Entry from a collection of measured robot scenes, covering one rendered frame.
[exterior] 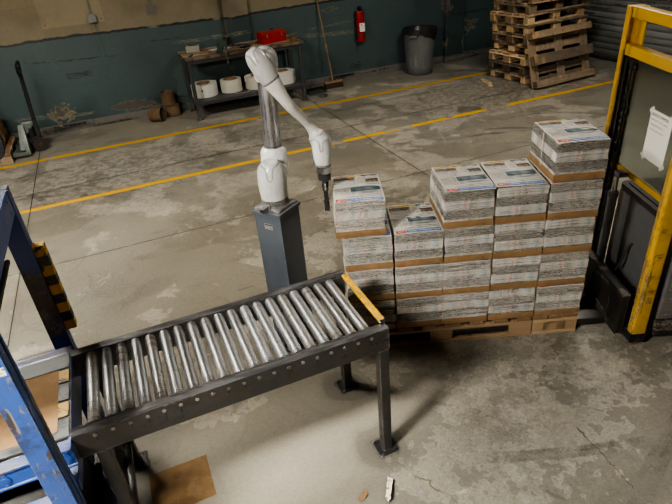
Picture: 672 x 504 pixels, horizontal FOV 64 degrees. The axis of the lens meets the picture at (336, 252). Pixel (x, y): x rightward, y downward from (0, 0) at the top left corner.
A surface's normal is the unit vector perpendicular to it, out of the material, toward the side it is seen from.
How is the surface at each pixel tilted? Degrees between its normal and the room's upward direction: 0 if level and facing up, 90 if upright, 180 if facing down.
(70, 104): 90
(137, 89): 90
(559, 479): 0
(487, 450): 0
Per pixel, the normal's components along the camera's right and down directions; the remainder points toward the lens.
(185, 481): -0.07, -0.85
